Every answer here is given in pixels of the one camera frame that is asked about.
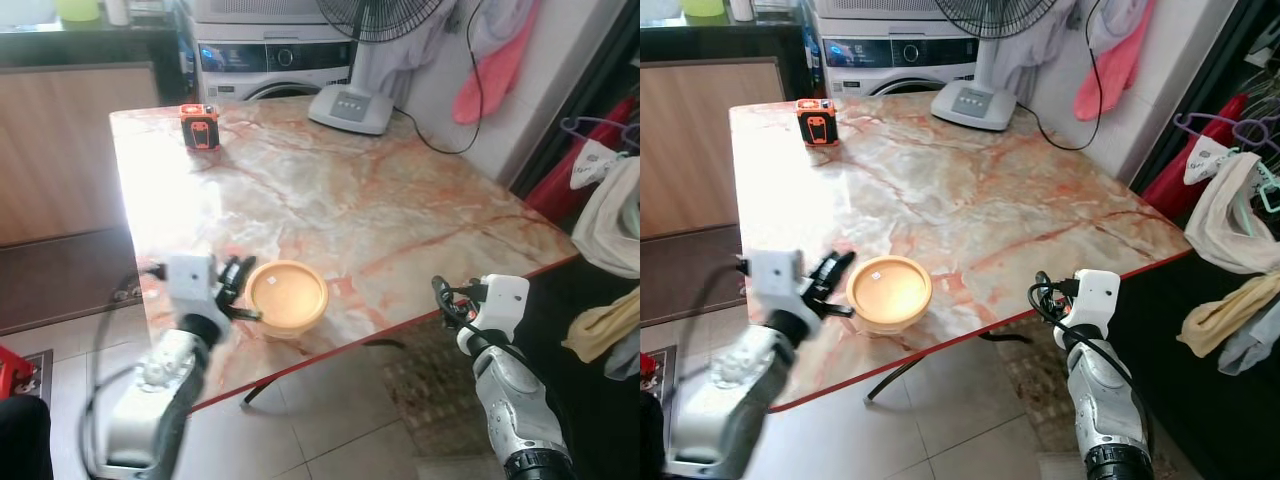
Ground grey white hanging garment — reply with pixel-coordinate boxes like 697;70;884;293
370;0;521;86
990;0;1131;86

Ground patterned floor rug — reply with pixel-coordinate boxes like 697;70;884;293
1000;315;1091;451
380;320;501;461

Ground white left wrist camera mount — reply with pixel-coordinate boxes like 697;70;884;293
748;248;806;316
163;253;223;321

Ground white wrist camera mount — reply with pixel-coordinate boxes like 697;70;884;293
163;253;223;321
748;248;806;316
1072;270;1121;346
482;275;531;346

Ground wooden cabinet front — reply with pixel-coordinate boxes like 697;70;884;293
0;65;161;246
640;58;786;239

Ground curved metal table leg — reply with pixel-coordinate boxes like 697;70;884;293
865;355;926;403
240;375;286;406

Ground white black table fan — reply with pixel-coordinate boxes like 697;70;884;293
308;0;451;136
930;0;1071;131

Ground orange black laser level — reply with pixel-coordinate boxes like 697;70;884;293
797;98;838;147
180;103;220;151

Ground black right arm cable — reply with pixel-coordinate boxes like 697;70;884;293
1030;280;1151;441
437;283;561;451

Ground yellow cloth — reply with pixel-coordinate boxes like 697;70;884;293
1177;270;1280;358
562;288;641;363

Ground white front load washing machine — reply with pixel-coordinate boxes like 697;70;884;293
820;20;986;98
195;22;361;101

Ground white stacked dryer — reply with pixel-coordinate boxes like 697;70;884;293
815;0;946;21
190;0;331;26

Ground orange plastic lidded bowl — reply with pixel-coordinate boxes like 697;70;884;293
245;260;330;339
846;256;934;335

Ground pale grey cloth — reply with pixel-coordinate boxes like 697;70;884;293
1218;300;1280;376
605;330;641;381

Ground red cloth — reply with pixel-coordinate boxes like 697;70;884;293
1140;95;1251;221
525;95;636;226

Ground dark bordered floor mat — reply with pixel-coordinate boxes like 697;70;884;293
0;345;56;401
640;345;681;396

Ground brown door mat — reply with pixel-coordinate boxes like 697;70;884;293
0;228;141;336
640;222;746;321

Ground pink hanging cloth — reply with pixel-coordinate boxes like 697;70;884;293
1073;0;1156;123
453;0;541;126

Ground person's leg black trousers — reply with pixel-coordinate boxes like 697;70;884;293
0;395;51;480
640;390;666;480

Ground teal plastic hanger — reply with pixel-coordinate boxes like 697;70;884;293
1235;150;1280;213

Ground black fan power cable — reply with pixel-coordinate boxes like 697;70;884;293
393;0;486;156
1013;0;1101;151

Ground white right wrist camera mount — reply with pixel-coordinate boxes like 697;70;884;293
482;275;531;346
1072;270;1121;346

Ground red plastic stool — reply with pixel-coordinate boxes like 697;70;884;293
0;345;36;396

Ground black stone counter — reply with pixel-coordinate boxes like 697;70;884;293
640;15;811;61
0;20;186;66

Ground purple plastic hanger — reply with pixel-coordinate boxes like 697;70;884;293
560;115;641;156
1173;110;1280;151

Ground white cloth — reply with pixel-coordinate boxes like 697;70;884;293
572;140;641;279
1185;138;1280;276

